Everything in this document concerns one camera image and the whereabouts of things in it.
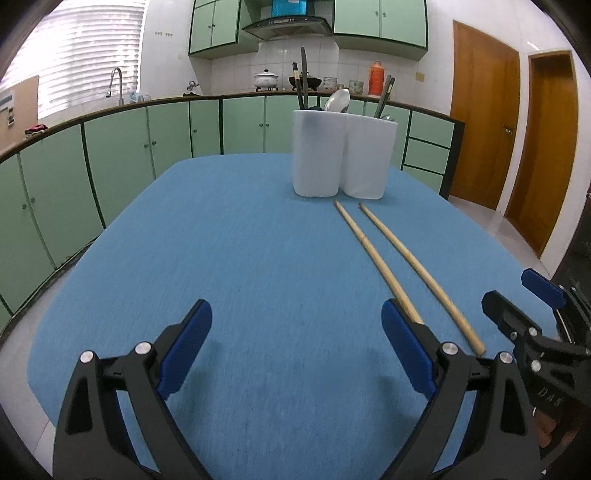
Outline black wok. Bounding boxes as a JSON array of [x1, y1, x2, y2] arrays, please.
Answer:
[[288, 75, 322, 92]]

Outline grey chopstick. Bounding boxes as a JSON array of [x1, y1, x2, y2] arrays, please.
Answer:
[[374, 75, 394, 118]]

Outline chrome kitchen faucet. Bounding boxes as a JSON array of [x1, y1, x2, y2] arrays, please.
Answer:
[[104, 66, 126, 107]]

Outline wooden chopstick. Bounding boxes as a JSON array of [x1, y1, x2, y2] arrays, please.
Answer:
[[359, 203, 486, 357], [332, 200, 424, 325]]

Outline wooden door left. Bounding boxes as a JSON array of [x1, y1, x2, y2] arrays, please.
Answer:
[[451, 21, 520, 209]]

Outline orange thermos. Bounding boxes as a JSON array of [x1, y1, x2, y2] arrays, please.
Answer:
[[368, 60, 386, 97]]

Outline small kettle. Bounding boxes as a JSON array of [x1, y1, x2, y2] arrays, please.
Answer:
[[183, 80, 200, 97]]

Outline blue table cloth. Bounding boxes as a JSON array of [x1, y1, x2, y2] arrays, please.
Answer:
[[26, 153, 562, 480]]

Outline cardboard box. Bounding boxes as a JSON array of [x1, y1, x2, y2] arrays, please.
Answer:
[[0, 76, 39, 153]]

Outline green lower kitchen cabinets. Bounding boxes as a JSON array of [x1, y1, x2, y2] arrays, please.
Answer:
[[0, 91, 465, 333]]

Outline green kitchen cabinets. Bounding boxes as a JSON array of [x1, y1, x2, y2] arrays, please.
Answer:
[[188, 0, 429, 61], [0, 91, 465, 333]]

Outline wooden door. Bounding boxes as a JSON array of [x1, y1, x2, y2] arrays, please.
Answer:
[[451, 21, 520, 209], [505, 51, 579, 257]]

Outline black range hood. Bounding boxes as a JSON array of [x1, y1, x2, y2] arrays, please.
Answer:
[[242, 15, 332, 41]]

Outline large silver spoon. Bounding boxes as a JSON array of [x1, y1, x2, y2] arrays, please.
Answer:
[[324, 89, 351, 113]]

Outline white window blinds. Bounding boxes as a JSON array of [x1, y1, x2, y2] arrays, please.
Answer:
[[1, 1, 146, 118]]

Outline white plastic utensil holder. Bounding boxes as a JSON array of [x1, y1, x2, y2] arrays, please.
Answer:
[[291, 110, 399, 200]]

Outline blue box on hood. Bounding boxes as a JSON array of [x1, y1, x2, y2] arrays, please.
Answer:
[[271, 0, 308, 17]]

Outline wooden door right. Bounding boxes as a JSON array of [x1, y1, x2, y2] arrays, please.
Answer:
[[505, 51, 579, 257]]

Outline white cooking pot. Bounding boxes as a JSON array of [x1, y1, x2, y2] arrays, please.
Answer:
[[253, 69, 280, 92]]

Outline person's right hand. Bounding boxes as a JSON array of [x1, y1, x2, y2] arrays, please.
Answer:
[[533, 409, 578, 449]]

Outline green upper kitchen cabinets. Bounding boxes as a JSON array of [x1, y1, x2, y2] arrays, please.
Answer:
[[188, 0, 429, 61]]

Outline black plastic spoon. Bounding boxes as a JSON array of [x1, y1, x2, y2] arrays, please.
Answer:
[[293, 62, 304, 110]]

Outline red cloth on counter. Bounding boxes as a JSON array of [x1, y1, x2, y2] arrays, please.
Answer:
[[24, 124, 48, 138]]

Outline dark appliance at right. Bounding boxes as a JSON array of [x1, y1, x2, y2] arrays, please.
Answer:
[[552, 192, 591, 299]]

